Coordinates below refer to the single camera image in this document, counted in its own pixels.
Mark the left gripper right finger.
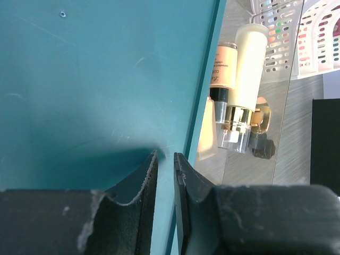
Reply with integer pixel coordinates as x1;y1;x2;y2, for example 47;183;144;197
174;152;227;254

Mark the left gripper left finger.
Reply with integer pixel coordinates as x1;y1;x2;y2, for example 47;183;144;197
78;150;158;254

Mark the peach foundation bottle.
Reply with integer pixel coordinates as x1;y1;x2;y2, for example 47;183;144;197
196;97;218;161

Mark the cream gold pump bottle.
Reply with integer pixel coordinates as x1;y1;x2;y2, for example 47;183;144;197
217;24;269;153

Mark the small beige concealer tube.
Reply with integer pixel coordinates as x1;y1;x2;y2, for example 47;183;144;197
209;42;237;123

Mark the black round cap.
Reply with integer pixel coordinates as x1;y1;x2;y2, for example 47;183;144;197
249;133;276;159

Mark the gold lid cream jar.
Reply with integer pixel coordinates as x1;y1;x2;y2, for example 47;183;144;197
251;97;271;134

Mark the teal drawer organizer box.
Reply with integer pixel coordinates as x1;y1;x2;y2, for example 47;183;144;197
1;1;226;254

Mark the black lever arch binder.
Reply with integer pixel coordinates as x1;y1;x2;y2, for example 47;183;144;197
310;99;339;193

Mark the white file organizer rack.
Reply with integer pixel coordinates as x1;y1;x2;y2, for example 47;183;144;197
251;1;339;82

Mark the clear smoky open drawer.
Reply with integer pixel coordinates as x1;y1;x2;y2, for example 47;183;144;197
194;1;290;185

